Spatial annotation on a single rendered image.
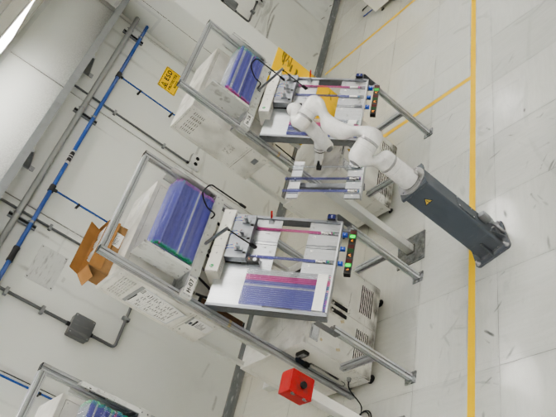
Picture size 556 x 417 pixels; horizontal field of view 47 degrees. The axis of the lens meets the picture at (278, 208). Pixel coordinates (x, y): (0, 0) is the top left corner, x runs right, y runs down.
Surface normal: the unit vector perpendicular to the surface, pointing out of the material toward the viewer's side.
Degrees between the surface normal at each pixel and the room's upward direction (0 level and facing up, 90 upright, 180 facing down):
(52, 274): 90
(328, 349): 90
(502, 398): 0
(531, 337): 0
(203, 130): 90
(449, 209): 90
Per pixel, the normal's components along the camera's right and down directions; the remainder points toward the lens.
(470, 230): -0.06, 0.63
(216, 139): -0.20, 0.74
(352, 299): 0.61, -0.42
